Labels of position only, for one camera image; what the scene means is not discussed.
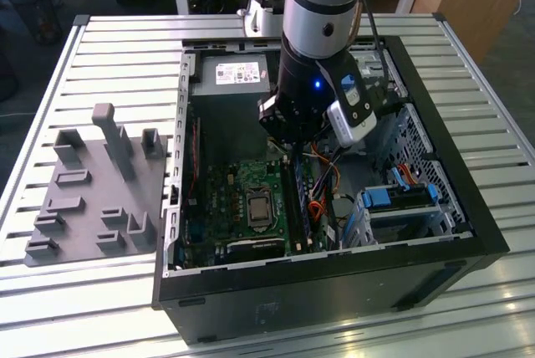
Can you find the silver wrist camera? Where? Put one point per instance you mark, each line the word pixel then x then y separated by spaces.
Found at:
pixel 351 128

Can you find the silver power supply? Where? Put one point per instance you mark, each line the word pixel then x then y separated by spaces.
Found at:
pixel 238 90

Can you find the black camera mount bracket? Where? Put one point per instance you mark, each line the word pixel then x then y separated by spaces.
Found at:
pixel 351 69

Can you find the black and silver PC case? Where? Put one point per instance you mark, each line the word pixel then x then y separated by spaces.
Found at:
pixel 334 303

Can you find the grey parts rack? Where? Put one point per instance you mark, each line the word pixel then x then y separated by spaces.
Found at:
pixel 92 207

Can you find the green motherboard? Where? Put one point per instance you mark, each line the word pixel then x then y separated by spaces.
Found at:
pixel 221 190

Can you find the hard disk in blue carrier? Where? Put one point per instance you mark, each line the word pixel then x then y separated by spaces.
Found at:
pixel 376 199

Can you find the RAM stick with blue label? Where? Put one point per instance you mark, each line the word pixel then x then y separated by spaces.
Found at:
pixel 302 195

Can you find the metal disk bay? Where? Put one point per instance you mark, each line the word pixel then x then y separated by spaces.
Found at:
pixel 418 140

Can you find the black graphics card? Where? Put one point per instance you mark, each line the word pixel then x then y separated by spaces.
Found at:
pixel 255 247

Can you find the silver CPU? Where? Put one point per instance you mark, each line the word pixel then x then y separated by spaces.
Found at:
pixel 258 207

